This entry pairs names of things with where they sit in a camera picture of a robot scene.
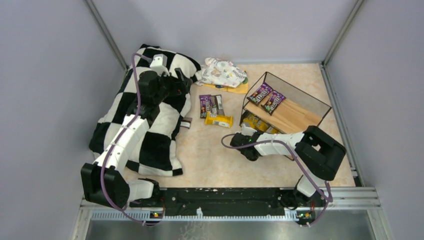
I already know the purple m&m bag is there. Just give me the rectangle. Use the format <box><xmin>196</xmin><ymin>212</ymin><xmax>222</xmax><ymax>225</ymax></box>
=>
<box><xmin>261</xmin><ymin>90</ymin><xmax>286</xmax><ymax>116</ymax></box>
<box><xmin>246</xmin><ymin>82</ymin><xmax>274</xmax><ymax>106</ymax></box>
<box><xmin>199</xmin><ymin>94</ymin><xmax>212</xmax><ymax>119</ymax></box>

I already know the black wire wooden shelf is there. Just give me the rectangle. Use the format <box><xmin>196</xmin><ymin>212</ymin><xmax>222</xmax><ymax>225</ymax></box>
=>
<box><xmin>239</xmin><ymin>71</ymin><xmax>332</xmax><ymax>162</ymax></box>

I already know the white toothed rail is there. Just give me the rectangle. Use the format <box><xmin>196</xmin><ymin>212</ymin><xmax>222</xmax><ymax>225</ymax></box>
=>
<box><xmin>91</xmin><ymin>208</ymin><xmax>299</xmax><ymax>222</ymax></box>

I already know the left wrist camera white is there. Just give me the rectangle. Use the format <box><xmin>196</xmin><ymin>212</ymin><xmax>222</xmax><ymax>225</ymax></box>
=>
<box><xmin>149</xmin><ymin>54</ymin><xmax>170</xmax><ymax>77</ymax></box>

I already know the yellow cloth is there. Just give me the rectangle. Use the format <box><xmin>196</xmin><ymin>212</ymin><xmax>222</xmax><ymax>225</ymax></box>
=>
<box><xmin>203</xmin><ymin>82</ymin><xmax>249</xmax><ymax>94</ymax></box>

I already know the yellow M&M bag on table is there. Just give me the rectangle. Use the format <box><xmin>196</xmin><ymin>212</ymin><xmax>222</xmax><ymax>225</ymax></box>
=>
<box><xmin>204</xmin><ymin>112</ymin><xmax>234</xmax><ymax>128</ymax></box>

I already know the purple M&M bag on table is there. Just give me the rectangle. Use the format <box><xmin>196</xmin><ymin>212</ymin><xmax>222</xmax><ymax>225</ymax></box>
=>
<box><xmin>199</xmin><ymin>94</ymin><xmax>212</xmax><ymax>119</ymax></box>

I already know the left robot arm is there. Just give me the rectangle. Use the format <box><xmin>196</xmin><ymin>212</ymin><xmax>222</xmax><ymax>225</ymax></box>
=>
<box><xmin>80</xmin><ymin>67</ymin><xmax>193</xmax><ymax>211</ymax></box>

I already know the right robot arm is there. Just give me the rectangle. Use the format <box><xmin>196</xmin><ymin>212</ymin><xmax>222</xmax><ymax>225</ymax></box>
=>
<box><xmin>224</xmin><ymin>125</ymin><xmax>347</xmax><ymax>203</ymax></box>

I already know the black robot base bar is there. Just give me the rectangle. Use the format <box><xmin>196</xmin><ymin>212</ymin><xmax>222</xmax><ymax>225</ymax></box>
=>
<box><xmin>129</xmin><ymin>187</ymin><xmax>325</xmax><ymax>216</ymax></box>

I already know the brown M&M bag on table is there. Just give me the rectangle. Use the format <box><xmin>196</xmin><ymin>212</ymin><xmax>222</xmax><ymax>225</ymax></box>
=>
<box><xmin>210</xmin><ymin>94</ymin><xmax>225</xmax><ymax>116</ymax></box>

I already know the purple M&M bag on shelf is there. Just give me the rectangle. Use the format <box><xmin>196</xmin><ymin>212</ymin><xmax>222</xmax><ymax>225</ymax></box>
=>
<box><xmin>246</xmin><ymin>82</ymin><xmax>274</xmax><ymax>106</ymax></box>

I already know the yellow M&M bags lower shelf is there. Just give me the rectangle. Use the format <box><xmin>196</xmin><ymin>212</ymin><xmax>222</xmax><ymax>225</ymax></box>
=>
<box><xmin>242</xmin><ymin>113</ymin><xmax>281</xmax><ymax>134</ymax></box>

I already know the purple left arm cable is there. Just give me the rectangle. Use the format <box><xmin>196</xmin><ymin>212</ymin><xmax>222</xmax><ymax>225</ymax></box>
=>
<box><xmin>99</xmin><ymin>52</ymin><xmax>160</xmax><ymax>227</ymax></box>

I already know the floral white cloth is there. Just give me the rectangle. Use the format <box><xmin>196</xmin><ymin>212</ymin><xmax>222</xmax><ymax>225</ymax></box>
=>
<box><xmin>195</xmin><ymin>57</ymin><xmax>248</xmax><ymax>89</ymax></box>

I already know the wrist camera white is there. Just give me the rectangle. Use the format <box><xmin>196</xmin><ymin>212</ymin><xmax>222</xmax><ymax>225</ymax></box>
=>
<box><xmin>240</xmin><ymin>122</ymin><xmax>257</xmax><ymax>137</ymax></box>
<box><xmin>149</xmin><ymin>54</ymin><xmax>170</xmax><ymax>77</ymax></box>

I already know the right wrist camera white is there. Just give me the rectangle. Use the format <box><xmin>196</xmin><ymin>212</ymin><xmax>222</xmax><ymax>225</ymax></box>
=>
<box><xmin>240</xmin><ymin>122</ymin><xmax>257</xmax><ymax>137</ymax></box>

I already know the black white checkered pillow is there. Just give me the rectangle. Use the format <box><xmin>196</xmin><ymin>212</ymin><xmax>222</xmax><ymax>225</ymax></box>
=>
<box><xmin>88</xmin><ymin>43</ymin><xmax>201</xmax><ymax>177</ymax></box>

